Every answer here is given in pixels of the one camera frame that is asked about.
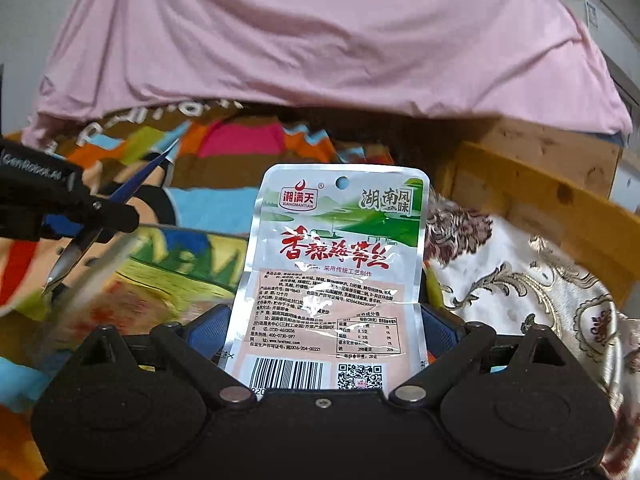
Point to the wooden bed frame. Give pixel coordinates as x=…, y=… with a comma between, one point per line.
x=550, y=195

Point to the blue and silver pen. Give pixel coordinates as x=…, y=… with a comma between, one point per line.
x=142, y=172

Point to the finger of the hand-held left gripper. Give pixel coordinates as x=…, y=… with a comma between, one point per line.
x=117, y=217

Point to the colourful printed blanket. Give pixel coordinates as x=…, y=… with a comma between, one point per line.
x=235, y=135

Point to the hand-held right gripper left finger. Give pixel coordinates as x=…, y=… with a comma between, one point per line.
x=210, y=330

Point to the pink bed sheet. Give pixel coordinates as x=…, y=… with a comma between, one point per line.
x=320, y=35

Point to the white and green snack packet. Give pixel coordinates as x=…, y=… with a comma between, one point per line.
x=330, y=260

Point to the colourful printed tin box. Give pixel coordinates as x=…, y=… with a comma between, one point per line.
x=200, y=270

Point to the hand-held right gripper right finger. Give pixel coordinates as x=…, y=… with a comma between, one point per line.
x=445, y=331

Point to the white floral quilt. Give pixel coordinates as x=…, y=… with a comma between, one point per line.
x=525, y=285

